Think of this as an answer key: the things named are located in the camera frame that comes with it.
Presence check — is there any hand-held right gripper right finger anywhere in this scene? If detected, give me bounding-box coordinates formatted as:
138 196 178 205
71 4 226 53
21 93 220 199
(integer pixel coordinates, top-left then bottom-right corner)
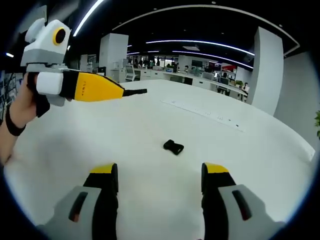
201 161 287 240

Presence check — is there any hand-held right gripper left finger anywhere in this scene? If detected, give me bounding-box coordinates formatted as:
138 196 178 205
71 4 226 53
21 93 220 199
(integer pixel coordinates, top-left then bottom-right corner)
37 162 120 240

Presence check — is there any black plastic buckle part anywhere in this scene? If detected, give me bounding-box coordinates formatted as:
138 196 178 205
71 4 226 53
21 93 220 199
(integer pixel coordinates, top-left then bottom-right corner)
163 139 177 152
172 142 185 157

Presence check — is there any person's left hand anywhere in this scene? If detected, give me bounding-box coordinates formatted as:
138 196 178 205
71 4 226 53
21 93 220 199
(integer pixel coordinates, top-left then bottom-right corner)
8 71 51 128

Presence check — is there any row of white office desks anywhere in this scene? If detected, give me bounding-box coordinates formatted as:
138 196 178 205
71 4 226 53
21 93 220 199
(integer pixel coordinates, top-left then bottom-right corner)
109 65 250 102

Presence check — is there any long curved ceiling light strip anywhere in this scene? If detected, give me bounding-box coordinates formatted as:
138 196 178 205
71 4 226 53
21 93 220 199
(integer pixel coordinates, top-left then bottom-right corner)
73 0 105 37

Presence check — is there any straight ceiling light strip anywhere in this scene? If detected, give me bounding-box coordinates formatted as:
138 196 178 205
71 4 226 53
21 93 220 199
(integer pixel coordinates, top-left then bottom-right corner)
172 50 253 68
146 39 255 56

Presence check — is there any black wristband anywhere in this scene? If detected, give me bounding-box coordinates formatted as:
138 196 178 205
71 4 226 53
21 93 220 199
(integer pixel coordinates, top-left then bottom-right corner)
4 106 27 137

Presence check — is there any green plant in white pot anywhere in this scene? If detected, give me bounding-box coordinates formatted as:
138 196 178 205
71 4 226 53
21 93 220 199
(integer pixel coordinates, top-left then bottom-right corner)
313 109 320 138

